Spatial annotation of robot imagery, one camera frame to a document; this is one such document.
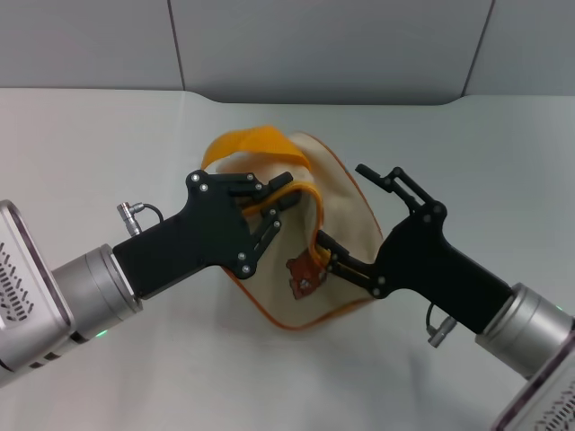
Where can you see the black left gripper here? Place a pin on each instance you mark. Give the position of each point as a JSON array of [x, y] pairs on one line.
[[197, 242]]

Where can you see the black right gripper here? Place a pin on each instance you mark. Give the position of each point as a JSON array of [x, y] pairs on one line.
[[422, 260]]

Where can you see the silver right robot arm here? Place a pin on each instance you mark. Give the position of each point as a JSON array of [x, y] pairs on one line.
[[530, 341]]

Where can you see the beige bag with orange trim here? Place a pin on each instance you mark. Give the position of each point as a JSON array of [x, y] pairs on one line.
[[341, 211]]

